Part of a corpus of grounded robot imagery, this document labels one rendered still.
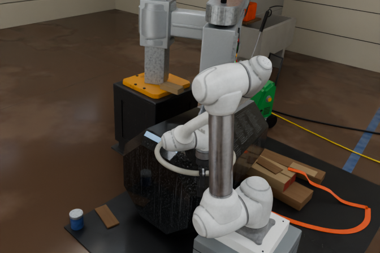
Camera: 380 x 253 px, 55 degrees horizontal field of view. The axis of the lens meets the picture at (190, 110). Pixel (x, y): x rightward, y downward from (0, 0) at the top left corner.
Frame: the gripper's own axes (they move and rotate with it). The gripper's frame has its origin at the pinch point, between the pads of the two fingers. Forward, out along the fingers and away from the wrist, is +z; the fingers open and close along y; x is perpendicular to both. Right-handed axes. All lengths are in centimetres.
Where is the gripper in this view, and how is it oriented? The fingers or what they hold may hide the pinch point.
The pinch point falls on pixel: (199, 188)
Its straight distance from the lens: 207.4
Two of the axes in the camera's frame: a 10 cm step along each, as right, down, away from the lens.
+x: -9.9, -0.6, -0.9
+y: -0.6, -3.9, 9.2
